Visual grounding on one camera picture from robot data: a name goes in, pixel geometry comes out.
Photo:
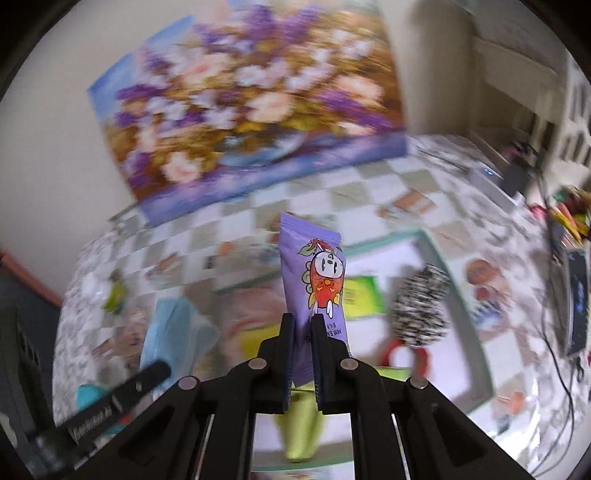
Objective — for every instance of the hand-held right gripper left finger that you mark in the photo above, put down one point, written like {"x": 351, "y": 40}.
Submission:
{"x": 288, "y": 360}

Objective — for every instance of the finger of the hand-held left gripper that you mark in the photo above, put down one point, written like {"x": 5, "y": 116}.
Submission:
{"x": 143, "y": 379}

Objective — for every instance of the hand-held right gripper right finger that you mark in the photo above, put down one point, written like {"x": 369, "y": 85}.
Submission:
{"x": 318, "y": 360}

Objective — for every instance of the yellow sponge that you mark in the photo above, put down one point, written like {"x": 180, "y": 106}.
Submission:
{"x": 258, "y": 341}

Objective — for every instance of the lime green cloth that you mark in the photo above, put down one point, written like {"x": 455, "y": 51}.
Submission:
{"x": 300, "y": 434}

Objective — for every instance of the red tape roll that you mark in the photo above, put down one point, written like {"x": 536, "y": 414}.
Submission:
{"x": 418, "y": 353}

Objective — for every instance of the purple baby wipes packet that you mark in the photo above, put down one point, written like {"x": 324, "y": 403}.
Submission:
{"x": 307, "y": 249}

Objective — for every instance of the leopard print scrunchie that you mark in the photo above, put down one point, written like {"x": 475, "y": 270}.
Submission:
{"x": 420, "y": 304}

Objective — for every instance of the teal-edged white box tray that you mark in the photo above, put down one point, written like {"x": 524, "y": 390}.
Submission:
{"x": 457, "y": 332}

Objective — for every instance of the teal and red toy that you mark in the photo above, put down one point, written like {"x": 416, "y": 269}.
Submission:
{"x": 90, "y": 397}

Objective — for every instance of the blue face mask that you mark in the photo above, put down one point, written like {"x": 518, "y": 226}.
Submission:
{"x": 178, "y": 327}

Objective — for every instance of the pink fuzzy cloth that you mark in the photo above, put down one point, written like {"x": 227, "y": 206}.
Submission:
{"x": 249, "y": 311}

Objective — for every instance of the small green box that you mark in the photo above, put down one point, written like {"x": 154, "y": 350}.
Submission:
{"x": 367, "y": 297}

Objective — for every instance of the white bottle green label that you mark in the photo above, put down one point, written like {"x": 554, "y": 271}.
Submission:
{"x": 115, "y": 293}

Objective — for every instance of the checked printed tablecloth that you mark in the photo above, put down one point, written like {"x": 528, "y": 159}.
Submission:
{"x": 351, "y": 184}

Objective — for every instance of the grey box device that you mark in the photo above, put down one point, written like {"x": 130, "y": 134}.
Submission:
{"x": 489, "y": 182}

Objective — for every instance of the floral painting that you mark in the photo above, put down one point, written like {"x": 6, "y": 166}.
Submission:
{"x": 249, "y": 106}

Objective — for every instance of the black flat device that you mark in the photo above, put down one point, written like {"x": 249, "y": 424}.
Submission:
{"x": 579, "y": 304}

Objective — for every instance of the pile of colourful items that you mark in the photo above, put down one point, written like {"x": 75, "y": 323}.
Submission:
{"x": 570, "y": 214}

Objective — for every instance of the white shelf unit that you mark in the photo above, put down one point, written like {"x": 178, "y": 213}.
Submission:
{"x": 521, "y": 97}

